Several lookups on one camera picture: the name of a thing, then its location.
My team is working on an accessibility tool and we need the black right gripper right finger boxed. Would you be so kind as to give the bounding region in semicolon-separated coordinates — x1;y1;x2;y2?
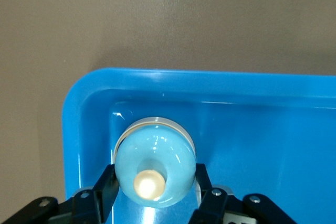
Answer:
188;163;297;224

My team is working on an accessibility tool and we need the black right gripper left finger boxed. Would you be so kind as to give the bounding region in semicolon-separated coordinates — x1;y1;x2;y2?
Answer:
0;165;120;224

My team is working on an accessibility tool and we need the blue plastic tray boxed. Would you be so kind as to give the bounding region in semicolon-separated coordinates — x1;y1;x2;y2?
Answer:
61;68;336;224

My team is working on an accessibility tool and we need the brown table cover mat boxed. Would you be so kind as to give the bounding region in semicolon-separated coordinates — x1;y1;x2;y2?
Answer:
0;0;336;224

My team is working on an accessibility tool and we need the light blue call bell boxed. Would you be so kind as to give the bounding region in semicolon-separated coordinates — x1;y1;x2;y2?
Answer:
114;116;197;208

